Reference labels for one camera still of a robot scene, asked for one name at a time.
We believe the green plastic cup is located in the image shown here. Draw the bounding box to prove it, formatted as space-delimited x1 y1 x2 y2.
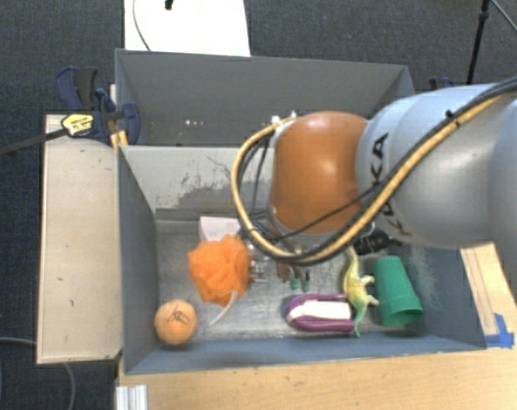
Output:
372 255 425 328

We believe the black cylinder on white bracket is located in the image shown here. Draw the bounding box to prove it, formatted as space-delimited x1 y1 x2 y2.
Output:
352 227 394 256

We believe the white box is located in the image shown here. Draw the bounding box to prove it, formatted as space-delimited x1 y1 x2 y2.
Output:
197 215 243 243

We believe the orange ball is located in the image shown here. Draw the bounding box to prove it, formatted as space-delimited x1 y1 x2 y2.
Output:
153 298 198 347

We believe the orange mesh bath sponge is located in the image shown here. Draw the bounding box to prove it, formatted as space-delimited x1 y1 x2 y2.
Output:
186 233 256 327

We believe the purple and white toy eggplant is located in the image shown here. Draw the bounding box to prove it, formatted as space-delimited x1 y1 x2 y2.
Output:
283 293 357 334

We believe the yellow-green toy dinosaur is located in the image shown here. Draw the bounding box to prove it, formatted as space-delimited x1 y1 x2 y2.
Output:
342 245 381 338

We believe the grey metal bin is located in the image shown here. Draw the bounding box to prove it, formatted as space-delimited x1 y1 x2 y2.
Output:
114 48 488 377

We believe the pale wood board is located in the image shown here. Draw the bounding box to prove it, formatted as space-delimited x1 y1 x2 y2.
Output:
36 114 124 365

